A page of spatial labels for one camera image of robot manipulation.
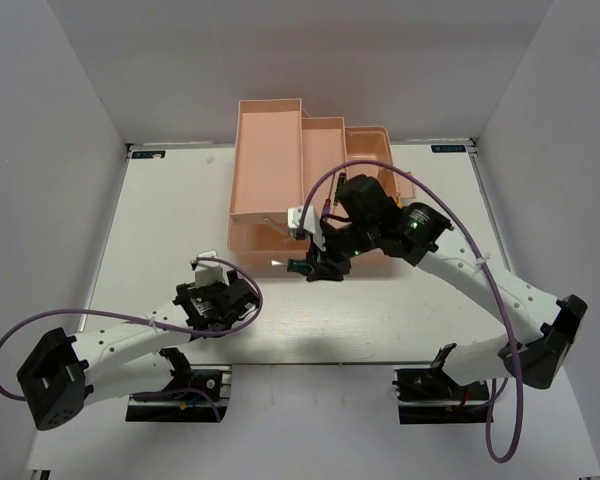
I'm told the blue handled thin screwdriver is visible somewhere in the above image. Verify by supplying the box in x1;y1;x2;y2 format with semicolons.
321;199;331;216

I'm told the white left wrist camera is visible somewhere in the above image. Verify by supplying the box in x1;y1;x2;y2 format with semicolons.
190;250;224;288

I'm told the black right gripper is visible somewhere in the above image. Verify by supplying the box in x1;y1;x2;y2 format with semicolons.
305;219;379;283

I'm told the pink plastic toolbox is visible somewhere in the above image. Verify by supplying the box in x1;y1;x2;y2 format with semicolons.
228;98;416;269

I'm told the green stubby screwdriver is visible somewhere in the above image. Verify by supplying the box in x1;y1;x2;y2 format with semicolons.
270;259;312;276

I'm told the black green precision screwdriver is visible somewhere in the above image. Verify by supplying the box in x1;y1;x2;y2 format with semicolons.
332;171;347;209

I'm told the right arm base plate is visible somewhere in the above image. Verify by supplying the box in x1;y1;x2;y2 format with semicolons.
392;366;490;425

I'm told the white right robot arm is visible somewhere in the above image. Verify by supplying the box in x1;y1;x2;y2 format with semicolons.
288;175;587;399

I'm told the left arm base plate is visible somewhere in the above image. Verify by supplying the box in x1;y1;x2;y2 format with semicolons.
125;366;232;424

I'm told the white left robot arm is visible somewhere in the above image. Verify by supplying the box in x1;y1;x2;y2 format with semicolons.
17;270;262;431

